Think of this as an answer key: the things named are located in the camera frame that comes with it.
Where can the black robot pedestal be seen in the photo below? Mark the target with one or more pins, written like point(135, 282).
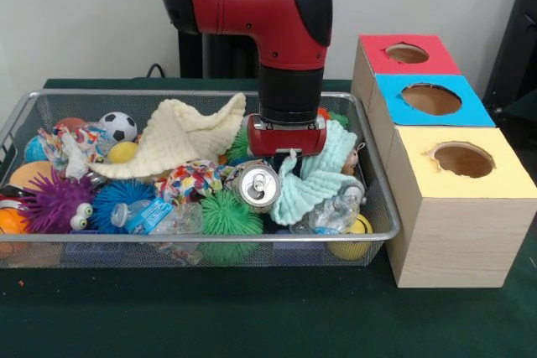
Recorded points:
point(226, 56)

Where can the purple spiky ball with eyes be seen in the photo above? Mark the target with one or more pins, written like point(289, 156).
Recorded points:
point(54, 203)

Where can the multicolour spiky caterpillar toy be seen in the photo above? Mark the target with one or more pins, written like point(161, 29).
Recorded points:
point(335, 117)

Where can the silver drink can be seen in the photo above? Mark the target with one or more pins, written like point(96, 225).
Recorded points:
point(256, 186)

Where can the plain green spiky ball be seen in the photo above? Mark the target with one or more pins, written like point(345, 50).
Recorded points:
point(230, 215)

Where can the wooden box with three holes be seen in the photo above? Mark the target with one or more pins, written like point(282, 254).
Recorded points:
point(461, 240)

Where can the mint waffle cloth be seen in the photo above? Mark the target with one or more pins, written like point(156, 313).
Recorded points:
point(310, 190)

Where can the black stand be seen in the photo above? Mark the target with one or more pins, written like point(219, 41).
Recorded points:
point(516, 39)

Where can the small colourful crumpled paper ball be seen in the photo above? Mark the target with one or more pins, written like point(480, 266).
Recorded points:
point(189, 180)

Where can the dark green table cloth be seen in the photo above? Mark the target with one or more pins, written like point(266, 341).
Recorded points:
point(251, 316)
point(524, 108)

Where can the crushed bottle with blue label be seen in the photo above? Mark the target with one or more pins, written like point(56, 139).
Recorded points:
point(147, 215)

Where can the green spiky ball with eyes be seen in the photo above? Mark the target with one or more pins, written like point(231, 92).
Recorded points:
point(239, 144)

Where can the blue spiky ball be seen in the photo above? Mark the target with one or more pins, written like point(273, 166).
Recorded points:
point(121, 192)

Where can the cream waffle cloth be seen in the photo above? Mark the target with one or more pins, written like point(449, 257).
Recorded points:
point(176, 136)

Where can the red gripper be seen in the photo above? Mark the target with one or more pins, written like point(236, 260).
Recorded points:
point(287, 140)

